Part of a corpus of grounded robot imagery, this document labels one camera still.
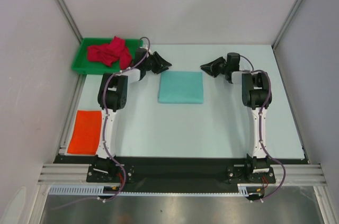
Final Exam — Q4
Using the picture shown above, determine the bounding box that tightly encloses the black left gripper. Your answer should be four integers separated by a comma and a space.
142, 51, 171, 74

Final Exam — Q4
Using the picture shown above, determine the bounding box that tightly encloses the teal t shirt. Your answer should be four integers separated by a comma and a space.
158, 71, 204, 104

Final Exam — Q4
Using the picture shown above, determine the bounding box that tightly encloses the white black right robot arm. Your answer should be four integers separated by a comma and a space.
200, 52, 272, 182

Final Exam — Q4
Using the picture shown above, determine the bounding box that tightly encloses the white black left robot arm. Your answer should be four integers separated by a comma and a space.
92, 47, 172, 182

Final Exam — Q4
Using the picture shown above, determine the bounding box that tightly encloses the red crumpled t shirt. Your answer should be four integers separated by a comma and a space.
87, 37, 132, 69

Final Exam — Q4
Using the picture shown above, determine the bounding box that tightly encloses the green plastic tray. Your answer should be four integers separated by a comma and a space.
72, 38, 143, 75

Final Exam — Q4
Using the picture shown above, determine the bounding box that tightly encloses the orange folded t shirt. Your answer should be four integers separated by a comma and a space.
67, 110, 102, 155

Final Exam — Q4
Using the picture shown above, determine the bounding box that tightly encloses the left side aluminium rail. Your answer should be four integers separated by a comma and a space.
56, 75, 86, 155

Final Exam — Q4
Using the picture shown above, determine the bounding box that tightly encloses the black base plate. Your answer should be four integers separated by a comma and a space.
54, 155, 308, 193

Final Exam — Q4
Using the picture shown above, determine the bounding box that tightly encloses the right side aluminium rail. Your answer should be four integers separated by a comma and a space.
271, 47, 310, 163

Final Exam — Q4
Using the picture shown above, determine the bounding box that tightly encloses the right vertical aluminium post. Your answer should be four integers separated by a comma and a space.
271, 0, 304, 51

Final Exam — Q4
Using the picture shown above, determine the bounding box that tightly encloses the vertical aluminium post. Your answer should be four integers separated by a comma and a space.
54, 0, 83, 44
271, 0, 304, 51

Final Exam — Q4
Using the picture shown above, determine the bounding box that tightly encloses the white slotted cable duct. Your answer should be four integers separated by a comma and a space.
49, 185, 249, 197

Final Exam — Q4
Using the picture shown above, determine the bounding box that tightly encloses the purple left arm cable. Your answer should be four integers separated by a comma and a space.
50, 37, 151, 210

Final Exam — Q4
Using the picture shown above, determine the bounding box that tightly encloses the left vertical aluminium post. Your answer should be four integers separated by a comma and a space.
54, 0, 83, 44

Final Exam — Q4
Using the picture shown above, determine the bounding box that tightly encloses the aluminium frame rail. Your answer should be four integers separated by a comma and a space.
38, 164, 326, 186

